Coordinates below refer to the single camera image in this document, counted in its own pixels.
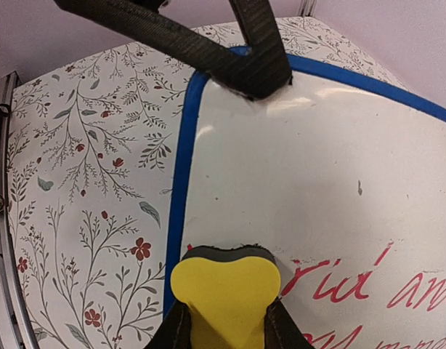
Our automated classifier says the floral tablecloth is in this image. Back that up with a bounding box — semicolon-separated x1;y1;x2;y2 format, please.
4;16;409;349

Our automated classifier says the aluminium front rail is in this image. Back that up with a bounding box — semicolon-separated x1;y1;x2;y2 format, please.
0;72;38;349

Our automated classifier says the yellow whiteboard eraser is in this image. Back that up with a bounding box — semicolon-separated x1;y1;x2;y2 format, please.
171;245;280;348

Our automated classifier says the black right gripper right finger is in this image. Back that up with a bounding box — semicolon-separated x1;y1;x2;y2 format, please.
264;297;314;349

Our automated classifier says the blue framed whiteboard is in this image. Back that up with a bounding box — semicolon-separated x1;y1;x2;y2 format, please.
166;55;446;348

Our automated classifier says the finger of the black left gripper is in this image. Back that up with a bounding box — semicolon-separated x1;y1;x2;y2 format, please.
55;1;267;99
230;0;293;100

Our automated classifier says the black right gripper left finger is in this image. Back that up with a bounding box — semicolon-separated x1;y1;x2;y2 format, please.
145;301;192;349

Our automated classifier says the left metal frame post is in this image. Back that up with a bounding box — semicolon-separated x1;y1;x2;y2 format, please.
298;0;318;17

